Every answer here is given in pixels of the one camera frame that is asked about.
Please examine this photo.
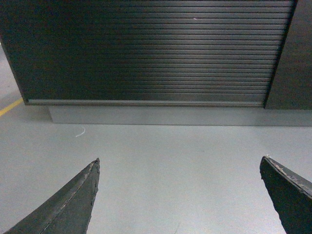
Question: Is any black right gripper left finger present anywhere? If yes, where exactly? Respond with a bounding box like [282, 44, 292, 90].
[6, 158, 100, 234]

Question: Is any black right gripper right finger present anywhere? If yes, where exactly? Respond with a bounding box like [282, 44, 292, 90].
[259, 156, 312, 234]

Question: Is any dark checkout counter cabinet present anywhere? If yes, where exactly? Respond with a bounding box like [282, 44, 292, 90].
[0, 0, 312, 127]

